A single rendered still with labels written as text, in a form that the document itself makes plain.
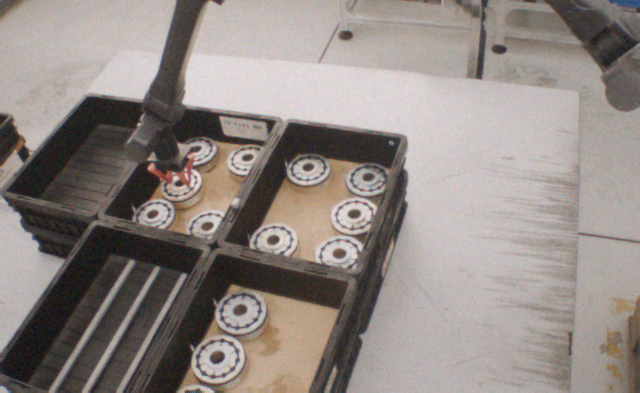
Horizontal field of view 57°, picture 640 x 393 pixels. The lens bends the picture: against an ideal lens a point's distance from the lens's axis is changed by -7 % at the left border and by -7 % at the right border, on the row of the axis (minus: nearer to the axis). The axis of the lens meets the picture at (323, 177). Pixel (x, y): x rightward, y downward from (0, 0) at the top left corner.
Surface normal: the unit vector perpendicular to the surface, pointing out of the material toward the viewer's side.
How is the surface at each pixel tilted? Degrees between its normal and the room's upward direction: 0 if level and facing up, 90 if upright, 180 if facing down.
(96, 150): 0
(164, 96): 93
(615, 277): 0
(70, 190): 0
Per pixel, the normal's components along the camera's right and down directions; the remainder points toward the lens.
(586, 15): -0.35, 0.65
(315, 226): -0.11, -0.70
